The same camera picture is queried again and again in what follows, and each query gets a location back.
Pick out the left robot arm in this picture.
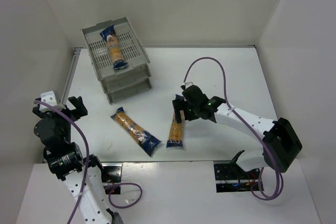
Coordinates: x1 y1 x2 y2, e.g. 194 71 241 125
33 91 123 223

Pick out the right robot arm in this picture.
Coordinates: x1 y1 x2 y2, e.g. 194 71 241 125
172 85 302 173

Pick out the grey stacked tray shelf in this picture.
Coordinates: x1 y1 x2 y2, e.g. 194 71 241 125
81 17 152 104

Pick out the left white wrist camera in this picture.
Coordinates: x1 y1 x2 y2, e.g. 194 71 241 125
40 91 65 110

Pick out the aluminium rail left edge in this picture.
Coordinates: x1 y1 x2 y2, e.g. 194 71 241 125
59 47 82 105

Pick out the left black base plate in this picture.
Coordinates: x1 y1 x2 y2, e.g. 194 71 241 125
101 163 122 195

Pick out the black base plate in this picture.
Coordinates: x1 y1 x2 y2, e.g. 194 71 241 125
101 163 122 195
213 162 260 193

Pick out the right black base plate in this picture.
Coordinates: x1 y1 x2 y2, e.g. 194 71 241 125
213 162 260 193

